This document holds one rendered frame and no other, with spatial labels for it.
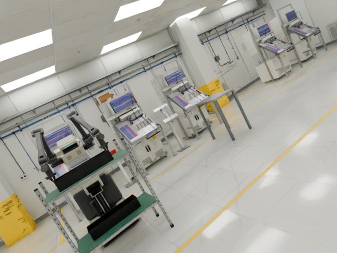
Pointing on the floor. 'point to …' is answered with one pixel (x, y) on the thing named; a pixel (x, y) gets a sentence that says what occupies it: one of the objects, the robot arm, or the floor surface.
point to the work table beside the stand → (221, 110)
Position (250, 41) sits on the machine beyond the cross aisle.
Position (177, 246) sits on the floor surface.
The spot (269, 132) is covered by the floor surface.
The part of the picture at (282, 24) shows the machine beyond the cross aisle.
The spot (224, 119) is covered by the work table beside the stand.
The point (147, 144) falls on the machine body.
